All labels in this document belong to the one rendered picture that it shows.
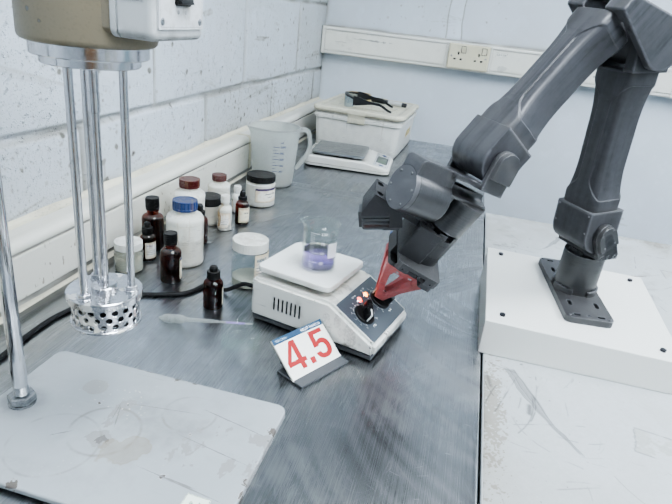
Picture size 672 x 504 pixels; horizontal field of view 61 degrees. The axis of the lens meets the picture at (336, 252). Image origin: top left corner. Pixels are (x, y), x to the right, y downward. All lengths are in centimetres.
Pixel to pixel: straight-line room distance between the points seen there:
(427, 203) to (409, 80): 160
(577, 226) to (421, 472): 44
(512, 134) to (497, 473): 39
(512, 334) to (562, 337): 7
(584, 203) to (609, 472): 37
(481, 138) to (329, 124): 124
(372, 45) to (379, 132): 45
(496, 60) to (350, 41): 53
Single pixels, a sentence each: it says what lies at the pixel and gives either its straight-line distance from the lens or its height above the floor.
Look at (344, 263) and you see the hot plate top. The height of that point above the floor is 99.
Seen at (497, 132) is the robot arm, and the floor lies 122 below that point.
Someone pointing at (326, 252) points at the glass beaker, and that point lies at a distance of 80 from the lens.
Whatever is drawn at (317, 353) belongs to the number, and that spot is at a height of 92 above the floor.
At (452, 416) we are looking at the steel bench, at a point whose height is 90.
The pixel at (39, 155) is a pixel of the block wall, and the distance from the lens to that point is 95.
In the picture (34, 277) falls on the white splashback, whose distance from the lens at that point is 91.
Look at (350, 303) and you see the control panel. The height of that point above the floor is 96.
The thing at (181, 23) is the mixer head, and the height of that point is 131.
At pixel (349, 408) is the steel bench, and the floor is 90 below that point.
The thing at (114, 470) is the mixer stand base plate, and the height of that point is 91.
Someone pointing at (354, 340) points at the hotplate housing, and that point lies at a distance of 78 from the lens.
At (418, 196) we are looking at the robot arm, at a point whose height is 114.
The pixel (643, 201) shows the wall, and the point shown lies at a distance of 240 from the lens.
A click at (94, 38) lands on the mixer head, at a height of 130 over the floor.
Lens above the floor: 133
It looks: 23 degrees down
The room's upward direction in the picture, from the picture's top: 7 degrees clockwise
